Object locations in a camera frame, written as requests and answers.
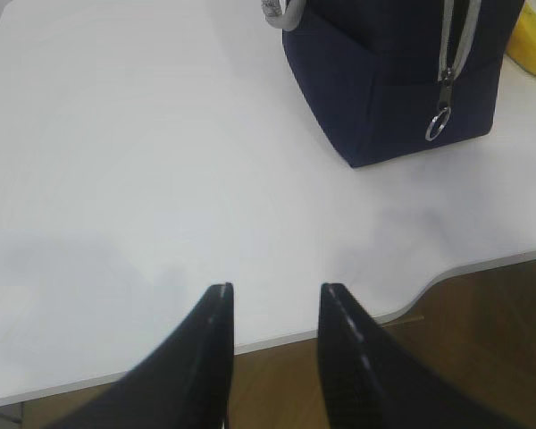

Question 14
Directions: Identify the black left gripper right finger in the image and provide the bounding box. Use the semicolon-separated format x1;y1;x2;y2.
317;283;517;428

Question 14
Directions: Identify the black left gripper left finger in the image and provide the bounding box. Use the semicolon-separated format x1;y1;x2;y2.
51;283;234;428

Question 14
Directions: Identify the navy blue lunch bag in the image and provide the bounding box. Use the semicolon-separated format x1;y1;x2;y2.
262;1;523;168

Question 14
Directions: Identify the yellow banana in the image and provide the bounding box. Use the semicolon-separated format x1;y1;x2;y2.
506;1;536;77

